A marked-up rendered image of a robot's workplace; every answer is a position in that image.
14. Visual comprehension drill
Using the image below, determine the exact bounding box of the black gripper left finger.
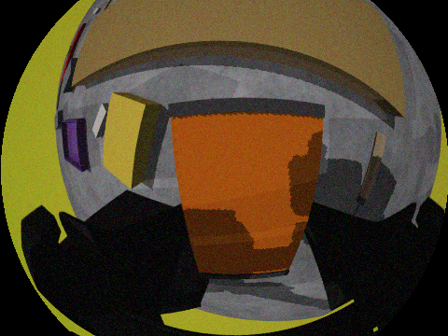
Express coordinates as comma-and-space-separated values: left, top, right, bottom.
59, 203, 189, 318

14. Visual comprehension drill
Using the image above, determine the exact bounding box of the red flat block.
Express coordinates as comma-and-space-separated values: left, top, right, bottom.
63, 22, 86, 75

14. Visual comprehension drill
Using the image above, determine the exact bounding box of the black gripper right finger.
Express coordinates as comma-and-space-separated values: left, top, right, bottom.
304, 202, 417, 310

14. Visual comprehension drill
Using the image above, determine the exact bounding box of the yellow rectangular block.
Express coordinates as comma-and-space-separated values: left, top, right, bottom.
104, 92, 161, 189

